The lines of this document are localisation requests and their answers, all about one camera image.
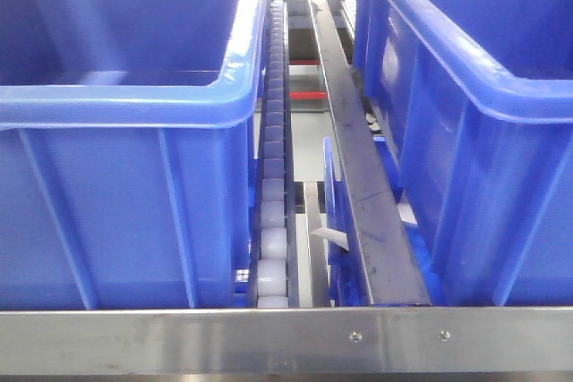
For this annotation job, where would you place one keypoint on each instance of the steel flow rack shelf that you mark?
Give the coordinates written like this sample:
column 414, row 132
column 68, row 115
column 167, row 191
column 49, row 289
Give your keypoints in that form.
column 321, row 338

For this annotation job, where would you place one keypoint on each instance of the white roller track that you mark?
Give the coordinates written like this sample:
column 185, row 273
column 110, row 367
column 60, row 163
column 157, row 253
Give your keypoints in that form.
column 274, row 267

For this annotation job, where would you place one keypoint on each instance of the blue bin lower right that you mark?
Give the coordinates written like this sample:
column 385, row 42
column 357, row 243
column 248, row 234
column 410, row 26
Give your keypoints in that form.
column 343, row 282

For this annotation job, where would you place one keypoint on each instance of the blue bin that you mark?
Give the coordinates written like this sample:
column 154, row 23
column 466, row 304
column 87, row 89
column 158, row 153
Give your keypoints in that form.
column 476, row 98
column 343, row 282
column 126, row 151

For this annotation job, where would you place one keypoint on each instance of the blue bin upper left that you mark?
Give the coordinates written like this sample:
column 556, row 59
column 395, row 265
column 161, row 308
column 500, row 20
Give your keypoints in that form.
column 126, row 151

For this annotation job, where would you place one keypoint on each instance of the blue bin upper right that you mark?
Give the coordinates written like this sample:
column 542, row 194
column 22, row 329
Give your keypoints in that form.
column 476, row 98

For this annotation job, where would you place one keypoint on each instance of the steel guide rail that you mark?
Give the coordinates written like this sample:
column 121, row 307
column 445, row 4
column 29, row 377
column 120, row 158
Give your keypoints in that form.
column 387, row 273

